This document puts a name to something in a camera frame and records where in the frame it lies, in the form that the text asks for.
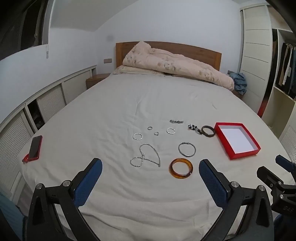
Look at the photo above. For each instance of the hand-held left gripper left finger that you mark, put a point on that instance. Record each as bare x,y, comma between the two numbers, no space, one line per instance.
89,183

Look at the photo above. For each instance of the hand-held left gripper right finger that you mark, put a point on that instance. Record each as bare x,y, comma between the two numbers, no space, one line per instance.
212,183

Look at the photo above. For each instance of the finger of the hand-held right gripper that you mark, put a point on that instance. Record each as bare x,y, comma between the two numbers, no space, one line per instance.
285,162
268,176

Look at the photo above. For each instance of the amber resin bangle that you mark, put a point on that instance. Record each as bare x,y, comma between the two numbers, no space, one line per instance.
172,171

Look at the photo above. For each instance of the thin silver bangle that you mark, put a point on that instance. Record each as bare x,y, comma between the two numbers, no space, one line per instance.
179,149

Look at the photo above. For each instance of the red shallow box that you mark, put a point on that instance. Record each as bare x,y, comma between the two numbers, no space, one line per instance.
238,139

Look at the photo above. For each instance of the dark wooden bangle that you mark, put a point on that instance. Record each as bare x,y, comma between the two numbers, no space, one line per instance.
203,133

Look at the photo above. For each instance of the silver link watch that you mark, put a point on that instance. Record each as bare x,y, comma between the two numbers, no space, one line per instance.
176,121

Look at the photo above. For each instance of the open wardrobe shelves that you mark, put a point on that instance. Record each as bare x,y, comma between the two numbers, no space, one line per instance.
281,104

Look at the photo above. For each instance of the red smartphone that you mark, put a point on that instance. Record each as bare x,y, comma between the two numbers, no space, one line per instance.
34,148

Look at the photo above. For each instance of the teal ribbed fabric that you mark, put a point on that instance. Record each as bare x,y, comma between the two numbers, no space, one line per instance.
9,215

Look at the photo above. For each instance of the blue crumpled cloth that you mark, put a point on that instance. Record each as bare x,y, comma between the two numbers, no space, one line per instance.
239,82

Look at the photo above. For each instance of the hanging clothes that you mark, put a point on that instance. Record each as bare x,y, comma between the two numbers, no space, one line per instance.
288,67

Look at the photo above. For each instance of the low white louvered cabinets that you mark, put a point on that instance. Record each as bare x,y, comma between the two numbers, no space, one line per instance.
53,92

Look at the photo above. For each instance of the wooden nightstand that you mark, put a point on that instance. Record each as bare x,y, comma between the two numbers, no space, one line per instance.
97,78

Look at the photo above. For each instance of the white wardrobe door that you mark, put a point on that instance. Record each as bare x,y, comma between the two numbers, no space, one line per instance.
254,58

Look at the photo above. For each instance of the beige pillow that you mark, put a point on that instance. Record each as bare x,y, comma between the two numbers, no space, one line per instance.
129,70

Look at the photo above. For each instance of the beige floral duvet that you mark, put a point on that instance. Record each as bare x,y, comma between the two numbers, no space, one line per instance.
175,64

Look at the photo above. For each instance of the wooden headboard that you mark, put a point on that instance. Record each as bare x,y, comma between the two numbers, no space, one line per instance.
180,48

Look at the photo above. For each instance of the dark window frame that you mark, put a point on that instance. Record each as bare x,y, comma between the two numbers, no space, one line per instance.
20,27

